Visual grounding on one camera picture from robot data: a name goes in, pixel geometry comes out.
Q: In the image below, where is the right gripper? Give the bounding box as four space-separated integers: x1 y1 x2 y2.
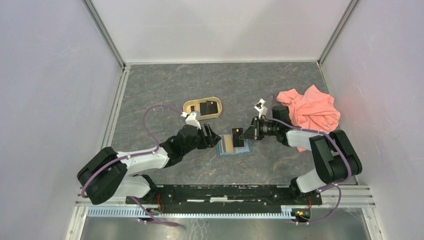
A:
239 116 279 141

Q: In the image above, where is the gold card with stripe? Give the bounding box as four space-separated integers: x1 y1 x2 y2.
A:
219 134 235 156

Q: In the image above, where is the blue card holder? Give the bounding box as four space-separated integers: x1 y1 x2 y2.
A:
215 134 253 157

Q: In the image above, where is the beige card tray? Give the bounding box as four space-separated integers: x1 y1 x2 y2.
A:
182 97 223 120

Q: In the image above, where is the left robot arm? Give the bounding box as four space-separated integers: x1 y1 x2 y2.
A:
77 123 222 205

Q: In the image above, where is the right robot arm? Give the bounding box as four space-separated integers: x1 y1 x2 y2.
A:
239 105 363 204

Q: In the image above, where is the black card with numbers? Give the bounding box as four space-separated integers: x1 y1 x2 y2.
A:
232 127 245 148

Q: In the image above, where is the pink cloth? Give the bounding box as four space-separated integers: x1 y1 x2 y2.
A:
276 85 341 132

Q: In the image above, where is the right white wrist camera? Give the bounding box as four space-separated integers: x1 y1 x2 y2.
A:
254 98 268 119

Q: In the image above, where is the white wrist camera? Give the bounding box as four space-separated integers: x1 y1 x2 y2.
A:
254 98 268 119
180 111 202 130

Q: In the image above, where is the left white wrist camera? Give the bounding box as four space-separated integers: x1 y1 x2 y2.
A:
180 111 202 130

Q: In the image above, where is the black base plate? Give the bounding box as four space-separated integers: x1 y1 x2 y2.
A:
125 184 323 214

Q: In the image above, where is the blue slotted cable duct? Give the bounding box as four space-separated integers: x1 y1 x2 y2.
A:
86 206 294 220

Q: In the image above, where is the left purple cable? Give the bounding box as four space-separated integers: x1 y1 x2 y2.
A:
80 104 188 228

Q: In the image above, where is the purple cable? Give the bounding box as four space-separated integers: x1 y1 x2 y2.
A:
80 104 188 228
261 93 353 225

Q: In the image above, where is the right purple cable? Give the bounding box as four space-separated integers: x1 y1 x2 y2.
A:
261 93 353 225

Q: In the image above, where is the aluminium frame rail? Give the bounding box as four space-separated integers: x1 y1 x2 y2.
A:
75 184 377 209

